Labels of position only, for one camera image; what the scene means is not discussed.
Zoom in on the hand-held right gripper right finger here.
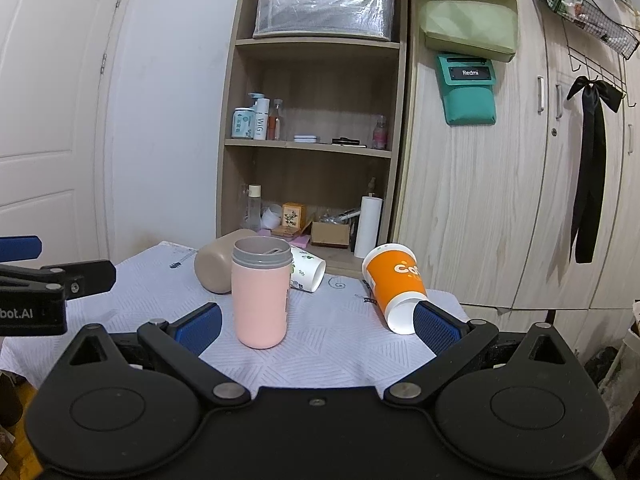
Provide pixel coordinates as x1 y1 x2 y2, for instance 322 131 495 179
383 301 577 408

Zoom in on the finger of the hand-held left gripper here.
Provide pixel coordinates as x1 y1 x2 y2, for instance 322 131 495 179
0 235 44 263
0 259 117 302

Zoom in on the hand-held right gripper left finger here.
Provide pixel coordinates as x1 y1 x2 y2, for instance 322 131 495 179
65 303 251 409

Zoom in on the orange paper cup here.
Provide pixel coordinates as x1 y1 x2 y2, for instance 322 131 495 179
361 243 430 335

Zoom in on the beige plastic cup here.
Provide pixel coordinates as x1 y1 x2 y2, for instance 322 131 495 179
194 228 259 295

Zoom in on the pink cup with grey rim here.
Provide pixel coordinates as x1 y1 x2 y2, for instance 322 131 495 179
230 237 295 350

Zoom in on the white leaf-print paper cup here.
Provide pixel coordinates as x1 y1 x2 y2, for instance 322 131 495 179
288 245 327 293

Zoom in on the white patterned tablecloth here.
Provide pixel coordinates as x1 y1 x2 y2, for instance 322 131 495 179
0 240 472 397

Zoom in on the white paper towel roll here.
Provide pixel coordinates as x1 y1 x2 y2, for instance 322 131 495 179
353 194 384 260

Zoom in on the clear bottle with cream cap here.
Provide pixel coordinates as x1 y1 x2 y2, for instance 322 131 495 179
245 184 263 231

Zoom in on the light wooden wardrobe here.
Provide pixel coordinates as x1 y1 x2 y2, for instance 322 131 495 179
389 0 640 312

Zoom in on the white door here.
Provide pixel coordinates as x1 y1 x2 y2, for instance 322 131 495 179
0 0 132 267

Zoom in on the brown cardboard box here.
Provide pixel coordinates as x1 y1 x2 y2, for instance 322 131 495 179
309 219 352 249

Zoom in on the floral print small box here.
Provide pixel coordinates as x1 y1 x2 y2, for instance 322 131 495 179
282 202 307 231

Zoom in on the teal-labelled white jar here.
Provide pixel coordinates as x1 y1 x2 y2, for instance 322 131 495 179
231 107 254 140

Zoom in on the amber liquid bottle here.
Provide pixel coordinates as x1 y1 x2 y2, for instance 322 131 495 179
267 99 284 141

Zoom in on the white pump bottle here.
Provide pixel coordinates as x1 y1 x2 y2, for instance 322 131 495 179
248 92 271 141

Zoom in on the teal pouch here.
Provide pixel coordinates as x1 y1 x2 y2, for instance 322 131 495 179
434 53 498 127

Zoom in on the black ribbon bow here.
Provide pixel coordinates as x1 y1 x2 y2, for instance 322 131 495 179
566 75 624 265

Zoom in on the wooden shelf unit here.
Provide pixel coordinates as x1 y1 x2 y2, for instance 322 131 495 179
215 0 409 281

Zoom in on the olive green pouch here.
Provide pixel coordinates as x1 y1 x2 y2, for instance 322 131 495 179
417 0 520 64

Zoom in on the plastic-wrapped storage box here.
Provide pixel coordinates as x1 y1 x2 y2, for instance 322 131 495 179
252 0 396 41

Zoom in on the black wire basket rack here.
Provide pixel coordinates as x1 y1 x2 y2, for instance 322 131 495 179
531 0 640 107

